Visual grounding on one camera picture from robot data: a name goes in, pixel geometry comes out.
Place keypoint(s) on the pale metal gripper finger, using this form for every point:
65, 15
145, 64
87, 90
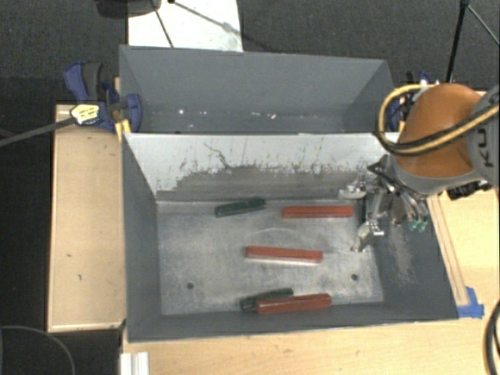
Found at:
366, 233
353, 190

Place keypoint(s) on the red-brown flat block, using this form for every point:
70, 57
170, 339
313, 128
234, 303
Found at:
293, 304
317, 211
283, 254

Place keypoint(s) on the dark green flat block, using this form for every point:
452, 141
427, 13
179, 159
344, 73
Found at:
239, 207
258, 298

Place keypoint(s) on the grey metal bin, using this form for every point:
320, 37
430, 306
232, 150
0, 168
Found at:
250, 92

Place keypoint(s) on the pale wood flat board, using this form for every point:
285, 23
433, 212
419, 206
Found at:
86, 217

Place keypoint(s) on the black cylinder on white bracket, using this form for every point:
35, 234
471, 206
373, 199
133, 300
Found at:
465, 190

